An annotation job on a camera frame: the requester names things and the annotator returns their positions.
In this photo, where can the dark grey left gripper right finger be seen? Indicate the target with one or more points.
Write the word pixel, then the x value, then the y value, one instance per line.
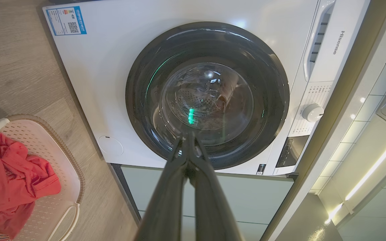
pixel 213 207

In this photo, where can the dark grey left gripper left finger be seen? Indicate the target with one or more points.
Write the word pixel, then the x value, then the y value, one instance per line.
pixel 166 201

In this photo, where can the white perforated laundry basket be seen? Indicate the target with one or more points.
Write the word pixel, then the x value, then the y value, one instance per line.
pixel 59 160

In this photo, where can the pale green base cabinet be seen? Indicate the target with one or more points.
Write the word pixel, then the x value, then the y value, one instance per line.
pixel 256 201

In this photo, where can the small black sticker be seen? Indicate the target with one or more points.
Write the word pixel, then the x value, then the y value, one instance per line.
pixel 261 169

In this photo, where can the dark washing machine display panel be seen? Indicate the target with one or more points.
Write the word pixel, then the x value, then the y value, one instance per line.
pixel 290 152

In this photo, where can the round dark washing machine door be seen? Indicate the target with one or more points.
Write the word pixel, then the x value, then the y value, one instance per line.
pixel 146 100

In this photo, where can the brown clothing inside drum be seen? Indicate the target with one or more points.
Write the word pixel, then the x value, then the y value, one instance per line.
pixel 228 95

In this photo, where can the short LED light strip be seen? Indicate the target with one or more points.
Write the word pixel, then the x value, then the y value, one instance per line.
pixel 333 213

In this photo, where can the white front-load washing machine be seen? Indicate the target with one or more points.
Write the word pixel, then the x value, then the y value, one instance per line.
pixel 106 83

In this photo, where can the white washing machine dial knob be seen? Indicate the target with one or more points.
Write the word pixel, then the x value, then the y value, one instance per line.
pixel 312 112

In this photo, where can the red garment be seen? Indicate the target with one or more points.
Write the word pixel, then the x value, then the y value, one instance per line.
pixel 8 180

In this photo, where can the long LED light strip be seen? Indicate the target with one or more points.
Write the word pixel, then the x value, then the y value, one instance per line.
pixel 374 167

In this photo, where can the beige countertop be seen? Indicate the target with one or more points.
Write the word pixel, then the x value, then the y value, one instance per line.
pixel 343 97

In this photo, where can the blue energy label sticker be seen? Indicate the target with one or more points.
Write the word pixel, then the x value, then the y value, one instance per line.
pixel 66 20

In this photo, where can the white detergent drawer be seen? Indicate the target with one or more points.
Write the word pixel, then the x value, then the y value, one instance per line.
pixel 320 20

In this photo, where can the white wall cabinet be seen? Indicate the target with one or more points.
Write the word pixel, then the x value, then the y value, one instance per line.
pixel 374 207

